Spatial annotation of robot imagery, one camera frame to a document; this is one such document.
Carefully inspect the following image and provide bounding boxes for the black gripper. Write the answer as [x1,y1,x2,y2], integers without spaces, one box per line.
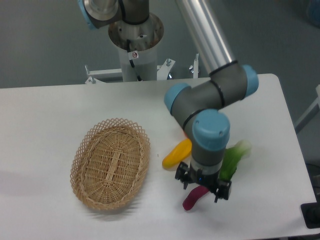
[174,159,232,203]

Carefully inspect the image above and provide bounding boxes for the purple sweet potato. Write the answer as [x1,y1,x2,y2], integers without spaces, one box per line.
[182,185,209,211]

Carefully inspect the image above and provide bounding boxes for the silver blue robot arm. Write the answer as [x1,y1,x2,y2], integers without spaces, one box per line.
[77,0,259,200]

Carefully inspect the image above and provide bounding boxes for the green bok choy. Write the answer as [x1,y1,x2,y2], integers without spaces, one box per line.
[219,139,252,181]

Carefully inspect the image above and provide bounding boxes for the woven wicker basket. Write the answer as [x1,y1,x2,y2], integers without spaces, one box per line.
[70,118,151,211]

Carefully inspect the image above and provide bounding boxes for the black device at edge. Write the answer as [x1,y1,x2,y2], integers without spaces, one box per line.
[300,202,320,229]

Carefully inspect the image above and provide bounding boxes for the white frame at right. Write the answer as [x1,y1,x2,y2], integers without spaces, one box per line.
[294,85,320,134]

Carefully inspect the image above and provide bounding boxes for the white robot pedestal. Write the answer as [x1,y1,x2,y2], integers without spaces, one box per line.
[117,47,158,82]

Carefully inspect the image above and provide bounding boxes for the white metal base frame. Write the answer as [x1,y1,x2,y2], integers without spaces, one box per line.
[84,53,202,85]

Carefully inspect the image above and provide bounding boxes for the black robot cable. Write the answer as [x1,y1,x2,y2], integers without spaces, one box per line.
[125,39,143,82]

